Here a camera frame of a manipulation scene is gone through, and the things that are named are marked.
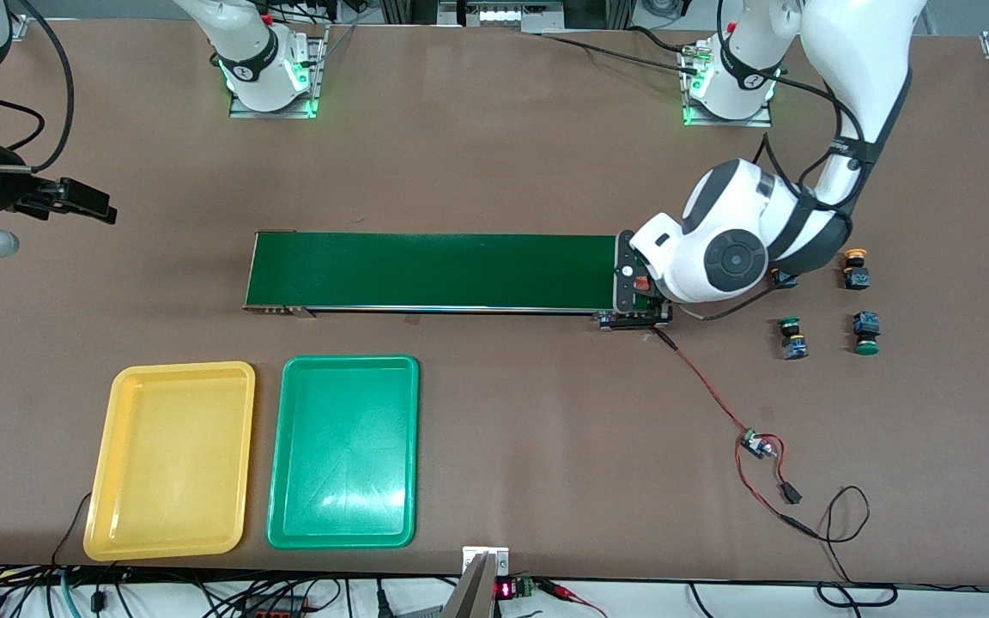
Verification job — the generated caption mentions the green mushroom push button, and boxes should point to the green mushroom push button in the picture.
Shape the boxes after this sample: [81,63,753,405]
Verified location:
[853,312,883,356]
[778,317,810,361]

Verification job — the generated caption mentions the small motor controller board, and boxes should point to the small motor controller board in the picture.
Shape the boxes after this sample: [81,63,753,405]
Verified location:
[739,429,779,460]

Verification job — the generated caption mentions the green conveyor belt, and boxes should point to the green conveyor belt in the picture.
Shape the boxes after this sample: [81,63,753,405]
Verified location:
[243,230,671,331]

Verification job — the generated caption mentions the yellow plastic tray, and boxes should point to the yellow plastic tray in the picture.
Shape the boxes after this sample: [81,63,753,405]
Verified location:
[83,361,257,562]

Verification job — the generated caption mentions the red clip lead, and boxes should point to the red clip lead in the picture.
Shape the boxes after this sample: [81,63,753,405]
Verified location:
[537,579,609,618]

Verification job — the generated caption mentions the green plastic tray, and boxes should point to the green plastic tray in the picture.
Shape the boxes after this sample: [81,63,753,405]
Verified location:
[266,355,421,550]

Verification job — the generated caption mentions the red black power strip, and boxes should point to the red black power strip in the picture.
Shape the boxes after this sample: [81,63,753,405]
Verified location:
[241,595,306,618]

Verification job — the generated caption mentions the red and black wire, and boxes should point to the red and black wire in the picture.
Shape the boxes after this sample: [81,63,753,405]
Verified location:
[651,329,796,523]

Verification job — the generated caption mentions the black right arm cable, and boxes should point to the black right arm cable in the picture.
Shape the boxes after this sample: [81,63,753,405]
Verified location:
[0,0,76,171]

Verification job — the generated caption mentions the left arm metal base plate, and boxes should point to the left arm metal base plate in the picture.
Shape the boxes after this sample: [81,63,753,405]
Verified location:
[685,101,773,128]

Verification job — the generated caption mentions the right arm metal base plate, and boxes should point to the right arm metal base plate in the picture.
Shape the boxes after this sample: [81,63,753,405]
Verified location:
[229,34,328,119]

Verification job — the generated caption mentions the black cable to arm base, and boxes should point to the black cable to arm base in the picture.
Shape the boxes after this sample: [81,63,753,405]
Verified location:
[537,26,703,75]

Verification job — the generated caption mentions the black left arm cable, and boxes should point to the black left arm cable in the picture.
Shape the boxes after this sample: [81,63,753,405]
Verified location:
[690,73,869,324]

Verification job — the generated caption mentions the thin black cable loop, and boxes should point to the thin black cable loop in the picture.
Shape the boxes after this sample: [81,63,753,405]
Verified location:
[785,486,899,609]

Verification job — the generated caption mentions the silver camera mount bracket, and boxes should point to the silver camera mount bracket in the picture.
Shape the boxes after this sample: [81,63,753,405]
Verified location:
[441,546,511,618]

